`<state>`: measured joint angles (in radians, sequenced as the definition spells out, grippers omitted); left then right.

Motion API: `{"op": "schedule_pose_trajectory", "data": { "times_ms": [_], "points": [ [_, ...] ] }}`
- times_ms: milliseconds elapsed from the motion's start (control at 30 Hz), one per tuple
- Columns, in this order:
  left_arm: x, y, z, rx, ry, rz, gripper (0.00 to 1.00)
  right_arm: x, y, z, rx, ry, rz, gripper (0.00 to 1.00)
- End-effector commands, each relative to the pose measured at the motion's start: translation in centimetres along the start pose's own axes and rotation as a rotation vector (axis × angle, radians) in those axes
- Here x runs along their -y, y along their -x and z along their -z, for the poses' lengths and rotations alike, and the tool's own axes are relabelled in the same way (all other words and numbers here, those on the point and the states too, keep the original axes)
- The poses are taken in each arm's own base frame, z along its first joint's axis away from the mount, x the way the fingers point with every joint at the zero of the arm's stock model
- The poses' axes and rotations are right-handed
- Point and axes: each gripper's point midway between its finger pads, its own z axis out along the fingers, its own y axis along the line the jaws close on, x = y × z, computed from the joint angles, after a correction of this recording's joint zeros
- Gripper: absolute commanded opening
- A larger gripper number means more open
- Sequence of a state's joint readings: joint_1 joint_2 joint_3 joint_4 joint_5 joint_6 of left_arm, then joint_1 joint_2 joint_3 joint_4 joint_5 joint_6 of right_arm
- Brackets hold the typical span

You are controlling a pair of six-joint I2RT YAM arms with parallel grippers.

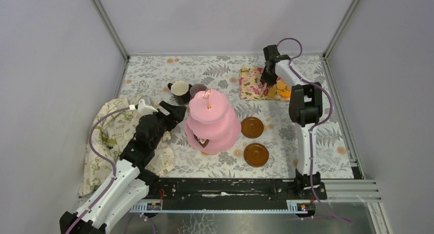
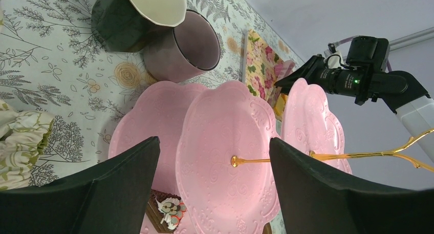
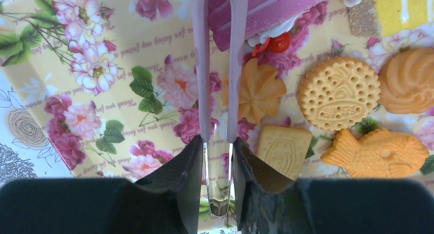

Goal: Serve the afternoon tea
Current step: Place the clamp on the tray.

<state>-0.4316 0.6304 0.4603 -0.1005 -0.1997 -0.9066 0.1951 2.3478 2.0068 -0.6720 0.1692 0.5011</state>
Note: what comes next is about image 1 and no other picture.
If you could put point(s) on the chocolate cake slice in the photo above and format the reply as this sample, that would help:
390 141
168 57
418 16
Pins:
202 142

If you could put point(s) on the rectangular yellow biscuit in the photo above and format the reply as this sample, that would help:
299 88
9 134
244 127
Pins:
271 92

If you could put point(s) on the brown wooden saucer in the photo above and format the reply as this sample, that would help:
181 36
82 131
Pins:
252 127
256 155

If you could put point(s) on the floral yellow tray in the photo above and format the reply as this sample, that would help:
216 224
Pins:
251 87

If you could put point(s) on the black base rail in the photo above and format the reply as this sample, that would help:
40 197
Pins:
219 195

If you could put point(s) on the pink three-tier cake stand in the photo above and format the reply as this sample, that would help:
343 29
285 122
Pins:
212 117

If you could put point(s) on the black mug white inside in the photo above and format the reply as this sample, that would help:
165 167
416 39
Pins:
180 91

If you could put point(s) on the brown wooden saucer far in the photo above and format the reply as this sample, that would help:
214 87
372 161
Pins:
252 127

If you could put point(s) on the floral grey tablecloth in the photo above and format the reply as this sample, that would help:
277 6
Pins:
149 76

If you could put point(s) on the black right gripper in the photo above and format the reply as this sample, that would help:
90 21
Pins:
265 79

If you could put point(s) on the orange fish shaped cookie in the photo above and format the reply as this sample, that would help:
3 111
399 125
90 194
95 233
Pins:
284 94

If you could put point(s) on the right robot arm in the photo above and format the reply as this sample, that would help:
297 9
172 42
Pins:
305 111

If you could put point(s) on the dark purple cup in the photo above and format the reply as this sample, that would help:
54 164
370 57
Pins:
194 89

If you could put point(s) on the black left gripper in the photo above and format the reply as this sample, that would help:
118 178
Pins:
170 112

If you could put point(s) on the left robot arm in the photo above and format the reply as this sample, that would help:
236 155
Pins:
130 180

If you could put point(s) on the cream green patterned cloth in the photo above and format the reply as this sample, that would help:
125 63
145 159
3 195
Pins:
109 139

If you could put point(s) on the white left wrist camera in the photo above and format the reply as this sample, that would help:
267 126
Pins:
145 108

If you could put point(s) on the brown wooden saucer near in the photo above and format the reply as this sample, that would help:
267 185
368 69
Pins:
256 155

